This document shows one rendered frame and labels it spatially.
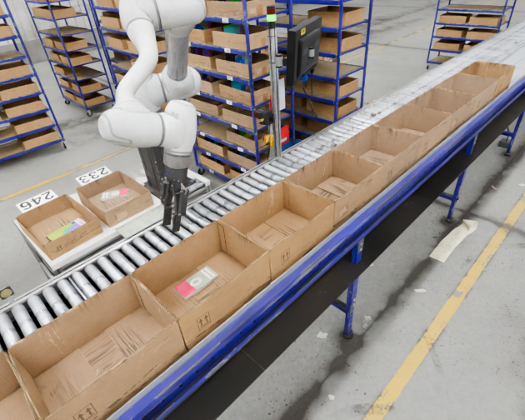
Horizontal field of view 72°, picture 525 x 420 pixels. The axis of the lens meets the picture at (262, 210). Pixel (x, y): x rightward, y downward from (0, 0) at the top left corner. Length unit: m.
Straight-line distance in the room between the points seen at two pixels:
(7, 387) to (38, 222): 1.17
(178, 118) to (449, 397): 1.89
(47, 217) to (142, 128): 1.38
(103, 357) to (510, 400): 1.94
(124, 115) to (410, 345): 1.96
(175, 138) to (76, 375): 0.80
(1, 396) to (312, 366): 1.47
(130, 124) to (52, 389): 0.83
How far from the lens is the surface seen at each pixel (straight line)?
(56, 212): 2.40
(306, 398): 2.15
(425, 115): 2.55
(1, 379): 1.39
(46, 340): 1.35
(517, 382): 2.48
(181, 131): 1.16
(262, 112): 2.35
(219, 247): 1.55
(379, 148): 2.28
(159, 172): 2.20
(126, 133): 1.11
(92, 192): 2.45
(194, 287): 1.42
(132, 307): 1.44
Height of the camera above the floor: 1.93
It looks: 36 degrees down
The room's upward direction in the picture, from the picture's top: 5 degrees counter-clockwise
